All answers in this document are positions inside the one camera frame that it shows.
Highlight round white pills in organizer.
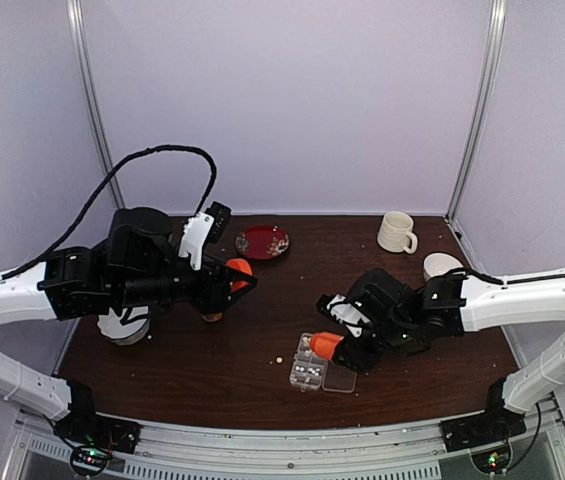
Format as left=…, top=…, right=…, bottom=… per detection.
left=294, top=365, right=323, bottom=377

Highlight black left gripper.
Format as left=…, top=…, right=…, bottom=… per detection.
left=114, top=252, right=256, bottom=316

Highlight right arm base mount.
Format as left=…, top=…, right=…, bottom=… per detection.
left=440, top=405, right=527, bottom=477

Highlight orange pill bottle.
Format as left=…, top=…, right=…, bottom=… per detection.
left=309, top=332, right=343, bottom=361

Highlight aluminium frame post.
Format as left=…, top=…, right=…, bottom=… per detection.
left=65, top=0, right=130, bottom=222
left=445, top=0, right=507, bottom=224

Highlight left aluminium frame post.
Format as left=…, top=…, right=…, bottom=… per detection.
left=65, top=0, right=130, bottom=222

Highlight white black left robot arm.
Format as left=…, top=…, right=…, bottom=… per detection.
left=0, top=203, right=257, bottom=444

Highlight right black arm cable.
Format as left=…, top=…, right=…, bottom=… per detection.
left=444, top=267, right=511, bottom=287

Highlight red floral plate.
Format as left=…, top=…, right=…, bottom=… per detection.
left=234, top=225, right=290, bottom=261

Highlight grey lid pill bottle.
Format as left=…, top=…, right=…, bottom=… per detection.
left=202, top=312, right=223, bottom=323

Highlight clear plastic pill organizer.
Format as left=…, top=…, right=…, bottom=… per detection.
left=289, top=333, right=357, bottom=394

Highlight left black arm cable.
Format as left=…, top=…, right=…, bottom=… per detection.
left=0, top=144, right=219, bottom=291

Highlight white scalloped bowl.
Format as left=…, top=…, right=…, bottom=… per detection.
left=97, top=306, right=150, bottom=346

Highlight small white bowl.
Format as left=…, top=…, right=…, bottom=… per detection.
left=422, top=252, right=463, bottom=281

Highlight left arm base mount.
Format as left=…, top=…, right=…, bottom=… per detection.
left=47, top=403, right=141, bottom=479

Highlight right aluminium frame post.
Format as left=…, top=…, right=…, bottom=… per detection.
left=445, top=0, right=507, bottom=224

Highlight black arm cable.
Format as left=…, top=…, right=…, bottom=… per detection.
left=0, top=144, right=219, bottom=291
left=444, top=267, right=511, bottom=287

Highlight orange bottle lid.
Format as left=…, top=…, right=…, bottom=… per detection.
left=226, top=258, right=253, bottom=293

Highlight cream ribbed mug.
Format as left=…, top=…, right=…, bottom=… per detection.
left=377, top=211, right=418, bottom=254

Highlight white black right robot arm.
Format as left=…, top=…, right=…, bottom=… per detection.
left=311, top=267, right=565, bottom=442

